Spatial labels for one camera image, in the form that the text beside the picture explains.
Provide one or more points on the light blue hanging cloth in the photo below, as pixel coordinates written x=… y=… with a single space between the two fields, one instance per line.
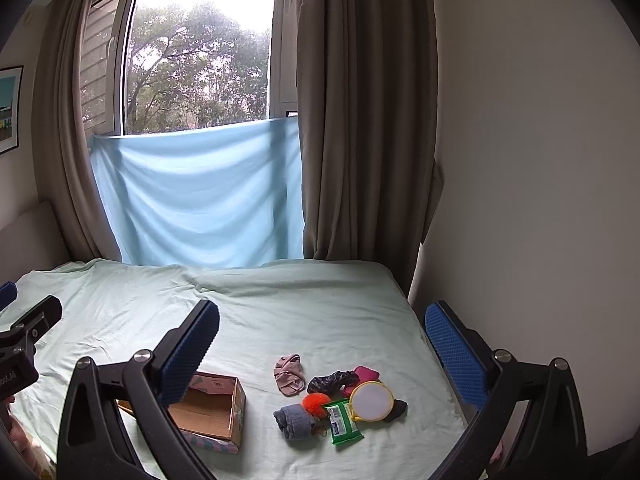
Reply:
x=222 y=197

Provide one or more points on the brown left curtain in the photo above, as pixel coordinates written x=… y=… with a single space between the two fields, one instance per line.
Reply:
x=63 y=172

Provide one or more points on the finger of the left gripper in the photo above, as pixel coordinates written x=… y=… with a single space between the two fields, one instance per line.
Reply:
x=32 y=325
x=8 y=294

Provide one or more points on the black patterned scrunchie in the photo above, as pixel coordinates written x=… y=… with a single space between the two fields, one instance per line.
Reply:
x=333 y=383

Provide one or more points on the pink fabric garment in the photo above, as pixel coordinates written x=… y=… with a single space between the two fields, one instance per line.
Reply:
x=288 y=373

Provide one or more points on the person left hand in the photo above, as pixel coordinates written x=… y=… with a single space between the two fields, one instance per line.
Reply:
x=23 y=445

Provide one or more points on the pale green bed sheet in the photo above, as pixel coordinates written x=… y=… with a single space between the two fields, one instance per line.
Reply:
x=335 y=316

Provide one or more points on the window frame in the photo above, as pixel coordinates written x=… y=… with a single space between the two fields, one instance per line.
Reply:
x=157 y=66

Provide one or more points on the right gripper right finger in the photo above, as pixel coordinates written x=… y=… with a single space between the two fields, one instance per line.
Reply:
x=552 y=434

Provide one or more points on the framed wall picture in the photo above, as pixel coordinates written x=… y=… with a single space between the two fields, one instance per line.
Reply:
x=10 y=91

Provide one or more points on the orange pompom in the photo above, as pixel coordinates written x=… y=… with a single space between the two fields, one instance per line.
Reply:
x=315 y=404

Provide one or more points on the brown right curtain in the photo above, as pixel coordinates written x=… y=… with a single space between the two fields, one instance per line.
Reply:
x=367 y=109

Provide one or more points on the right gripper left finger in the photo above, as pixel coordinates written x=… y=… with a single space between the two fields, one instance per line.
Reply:
x=93 y=442

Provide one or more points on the magenta pouch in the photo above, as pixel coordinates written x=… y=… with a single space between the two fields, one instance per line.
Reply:
x=364 y=374

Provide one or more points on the grey fuzzy sock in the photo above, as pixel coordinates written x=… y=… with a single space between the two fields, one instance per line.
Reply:
x=295 y=423

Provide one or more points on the green wet wipes pack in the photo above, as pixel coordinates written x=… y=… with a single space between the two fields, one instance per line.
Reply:
x=343 y=427

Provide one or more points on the beige headboard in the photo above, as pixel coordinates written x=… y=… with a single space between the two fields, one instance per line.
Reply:
x=33 y=242

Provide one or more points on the black sock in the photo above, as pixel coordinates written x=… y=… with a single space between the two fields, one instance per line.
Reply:
x=399 y=409

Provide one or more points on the cardboard box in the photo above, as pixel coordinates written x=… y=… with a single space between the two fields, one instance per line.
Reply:
x=211 y=412

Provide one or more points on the brown curtain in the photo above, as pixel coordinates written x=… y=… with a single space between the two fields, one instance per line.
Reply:
x=367 y=109
x=63 y=172

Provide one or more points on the yellow rimmed round pad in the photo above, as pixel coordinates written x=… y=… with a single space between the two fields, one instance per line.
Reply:
x=371 y=402

